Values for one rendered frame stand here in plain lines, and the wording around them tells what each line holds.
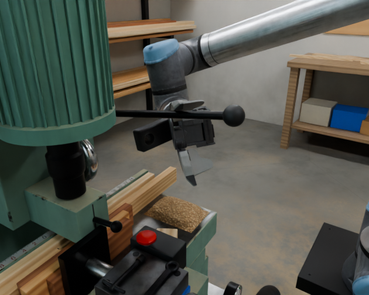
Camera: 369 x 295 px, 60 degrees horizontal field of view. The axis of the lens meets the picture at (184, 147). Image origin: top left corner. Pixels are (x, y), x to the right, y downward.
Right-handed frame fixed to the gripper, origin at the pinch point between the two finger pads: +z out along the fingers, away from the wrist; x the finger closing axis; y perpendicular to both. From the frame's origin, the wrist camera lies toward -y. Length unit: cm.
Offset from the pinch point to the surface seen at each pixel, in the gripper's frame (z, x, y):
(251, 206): -146, 103, 55
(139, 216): -13.5, 18.4, -11.3
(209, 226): -9.7, 22.7, 3.6
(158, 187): -20.9, 15.7, -5.9
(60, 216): 1.1, 7.1, -22.8
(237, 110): 5.7, -5.9, 8.3
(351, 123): -209, 80, 175
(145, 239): 10.7, 9.1, -9.0
